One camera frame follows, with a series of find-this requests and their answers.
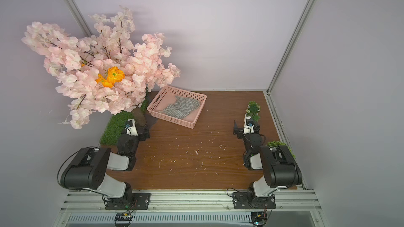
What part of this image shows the grey striped dishcloth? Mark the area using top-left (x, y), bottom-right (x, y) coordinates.
top-left (160, 96), bottom-right (201, 119)

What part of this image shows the green plant near right arm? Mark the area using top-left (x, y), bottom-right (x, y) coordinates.
top-left (267, 141), bottom-right (296, 159)

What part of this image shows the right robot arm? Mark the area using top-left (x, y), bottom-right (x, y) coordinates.
top-left (231, 119), bottom-right (303, 209)

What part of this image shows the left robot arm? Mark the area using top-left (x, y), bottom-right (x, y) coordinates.
top-left (58, 124), bottom-right (151, 211)

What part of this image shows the dark square tree base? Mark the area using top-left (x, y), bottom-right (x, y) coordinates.
top-left (139, 113), bottom-right (158, 131)

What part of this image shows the small succulent in white pot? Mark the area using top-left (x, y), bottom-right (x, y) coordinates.
top-left (246, 101), bottom-right (261, 122)

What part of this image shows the green artificial grass mat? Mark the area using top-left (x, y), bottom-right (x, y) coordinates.
top-left (100, 100), bottom-right (149, 146)

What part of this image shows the pink perforated plastic basket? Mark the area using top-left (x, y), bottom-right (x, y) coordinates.
top-left (147, 86), bottom-right (207, 129)

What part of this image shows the orange artificial flower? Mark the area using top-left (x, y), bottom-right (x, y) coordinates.
top-left (96, 67), bottom-right (125, 88)

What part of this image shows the pink cherry blossom tree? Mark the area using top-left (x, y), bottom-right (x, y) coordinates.
top-left (22, 7), bottom-right (181, 129)

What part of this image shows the left controller board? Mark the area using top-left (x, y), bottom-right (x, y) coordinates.
top-left (114, 213), bottom-right (133, 227)

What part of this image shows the controller board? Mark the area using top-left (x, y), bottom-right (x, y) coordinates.
top-left (114, 213), bottom-right (133, 227)
top-left (250, 212), bottom-right (267, 227)

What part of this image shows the right controller board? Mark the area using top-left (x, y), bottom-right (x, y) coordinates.
top-left (250, 212), bottom-right (267, 227)

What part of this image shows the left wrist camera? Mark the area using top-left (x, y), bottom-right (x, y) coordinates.
top-left (125, 119), bottom-right (138, 136)

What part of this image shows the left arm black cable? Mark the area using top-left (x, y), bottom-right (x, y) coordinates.
top-left (56, 146), bottom-right (100, 191)

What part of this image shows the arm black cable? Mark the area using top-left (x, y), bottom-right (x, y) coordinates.
top-left (56, 146), bottom-right (100, 191)
top-left (226, 187), bottom-right (253, 209)

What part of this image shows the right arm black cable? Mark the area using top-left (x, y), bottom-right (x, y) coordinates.
top-left (226, 187), bottom-right (253, 209)

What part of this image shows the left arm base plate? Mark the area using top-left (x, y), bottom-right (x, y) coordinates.
top-left (105, 192), bottom-right (151, 211)

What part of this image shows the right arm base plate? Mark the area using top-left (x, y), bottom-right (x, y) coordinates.
top-left (231, 192), bottom-right (277, 210)

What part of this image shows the aluminium mounting rail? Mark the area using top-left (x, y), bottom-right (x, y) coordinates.
top-left (53, 189), bottom-right (328, 227)

